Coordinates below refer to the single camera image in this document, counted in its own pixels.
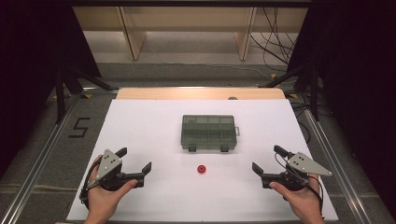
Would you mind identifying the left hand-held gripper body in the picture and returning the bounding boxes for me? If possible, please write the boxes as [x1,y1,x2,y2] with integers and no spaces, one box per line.
[87,148,138,191]

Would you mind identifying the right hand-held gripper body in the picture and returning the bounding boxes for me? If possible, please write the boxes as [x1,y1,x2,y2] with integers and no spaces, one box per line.
[279,151,333,191]

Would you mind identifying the smoky clear plastic compartment box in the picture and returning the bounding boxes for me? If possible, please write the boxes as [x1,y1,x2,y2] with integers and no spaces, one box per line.
[180,114,241,154]

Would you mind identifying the person's right hand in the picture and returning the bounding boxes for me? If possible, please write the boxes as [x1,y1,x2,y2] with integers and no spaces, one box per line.
[269,174,326,224]

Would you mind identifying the person's left hand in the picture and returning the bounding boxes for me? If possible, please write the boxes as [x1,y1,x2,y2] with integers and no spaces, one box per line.
[84,154,139,224]

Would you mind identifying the black metal stand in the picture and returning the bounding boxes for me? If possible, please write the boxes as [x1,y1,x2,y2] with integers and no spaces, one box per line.
[258,62,321,122]
[54,63,120,125]

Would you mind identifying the black curtain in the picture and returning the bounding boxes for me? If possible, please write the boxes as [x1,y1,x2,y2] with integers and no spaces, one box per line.
[0,0,102,180]
[286,0,396,216]

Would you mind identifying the light wooden shelf unit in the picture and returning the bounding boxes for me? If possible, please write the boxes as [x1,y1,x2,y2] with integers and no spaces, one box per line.
[72,7,309,62]

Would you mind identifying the thin grey gripper wire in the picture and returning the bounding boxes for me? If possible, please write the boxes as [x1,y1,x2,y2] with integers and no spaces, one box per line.
[274,152,310,185]

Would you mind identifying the right hand-held gripper black cable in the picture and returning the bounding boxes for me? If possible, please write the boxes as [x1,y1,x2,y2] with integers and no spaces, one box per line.
[306,175,326,220]

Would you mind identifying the hand-held gripper black cable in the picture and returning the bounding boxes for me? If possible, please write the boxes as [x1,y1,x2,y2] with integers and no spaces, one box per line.
[78,161,98,210]
[306,175,326,220]

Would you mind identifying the left hand-held gripper black cable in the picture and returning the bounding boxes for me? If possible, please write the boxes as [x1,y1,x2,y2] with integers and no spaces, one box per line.
[78,161,98,210]

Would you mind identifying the short aluminium floor rail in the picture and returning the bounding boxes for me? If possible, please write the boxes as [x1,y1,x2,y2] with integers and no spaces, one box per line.
[81,87,120,95]

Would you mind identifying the black cable bundle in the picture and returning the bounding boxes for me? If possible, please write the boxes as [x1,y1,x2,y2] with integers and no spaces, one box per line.
[249,7,301,73]

